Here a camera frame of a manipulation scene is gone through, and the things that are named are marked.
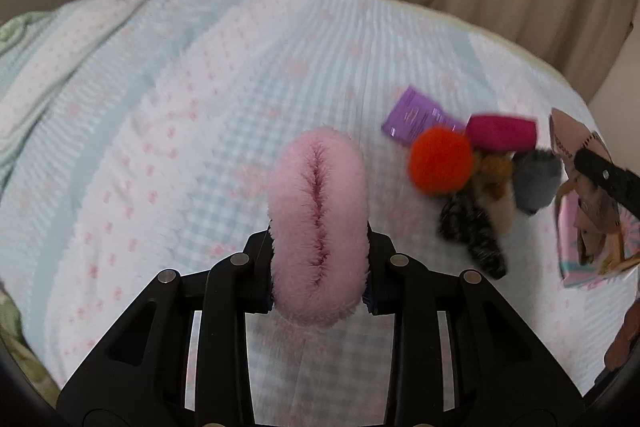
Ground pink lined cardboard box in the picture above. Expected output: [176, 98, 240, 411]
[549, 108, 639, 288]

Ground grey fluffy scrunchie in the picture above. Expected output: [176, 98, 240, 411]
[512, 148, 563, 216]

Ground brown fluffy scrunchie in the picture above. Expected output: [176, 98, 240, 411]
[472, 152, 513, 200]

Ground magenta pink pouch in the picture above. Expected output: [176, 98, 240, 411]
[465, 114, 537, 153]

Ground black fluffy scrunchie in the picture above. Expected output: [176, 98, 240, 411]
[438, 188, 508, 280]

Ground red orange pompom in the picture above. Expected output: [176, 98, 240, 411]
[408, 127, 474, 196]

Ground purple plastic packet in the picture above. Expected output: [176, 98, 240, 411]
[381, 86, 465, 146]

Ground pink fluffy scrunchie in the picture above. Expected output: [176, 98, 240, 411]
[267, 127, 369, 327]

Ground green floral bedding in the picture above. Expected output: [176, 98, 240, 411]
[0, 286, 60, 407]

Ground pastel patterned bed quilt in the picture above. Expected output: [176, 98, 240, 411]
[1, 0, 593, 384]

